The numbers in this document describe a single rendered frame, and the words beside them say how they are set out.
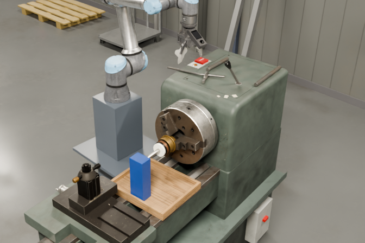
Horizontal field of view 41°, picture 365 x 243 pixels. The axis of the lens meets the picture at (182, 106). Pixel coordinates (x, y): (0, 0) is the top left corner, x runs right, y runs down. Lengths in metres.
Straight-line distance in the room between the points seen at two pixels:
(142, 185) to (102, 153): 0.69
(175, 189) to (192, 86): 0.55
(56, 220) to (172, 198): 0.55
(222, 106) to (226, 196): 0.54
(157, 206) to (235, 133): 0.54
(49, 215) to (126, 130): 0.76
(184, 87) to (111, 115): 0.45
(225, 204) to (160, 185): 0.45
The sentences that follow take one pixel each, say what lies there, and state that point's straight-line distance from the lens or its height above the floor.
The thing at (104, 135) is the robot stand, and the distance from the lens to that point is 2.90.
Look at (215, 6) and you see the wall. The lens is 6.00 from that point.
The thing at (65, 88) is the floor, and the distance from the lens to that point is 5.36.
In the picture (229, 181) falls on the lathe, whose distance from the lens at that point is 2.69.
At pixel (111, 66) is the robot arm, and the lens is 2.69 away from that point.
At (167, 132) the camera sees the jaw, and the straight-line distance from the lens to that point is 2.44.
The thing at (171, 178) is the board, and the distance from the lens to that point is 2.54.
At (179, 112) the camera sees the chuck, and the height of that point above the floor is 1.22.
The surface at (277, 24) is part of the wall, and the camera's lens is 5.52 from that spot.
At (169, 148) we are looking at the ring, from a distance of 2.41.
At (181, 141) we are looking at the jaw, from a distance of 2.42.
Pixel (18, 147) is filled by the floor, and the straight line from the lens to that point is 4.50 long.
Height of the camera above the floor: 2.45
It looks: 30 degrees down
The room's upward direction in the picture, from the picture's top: 2 degrees clockwise
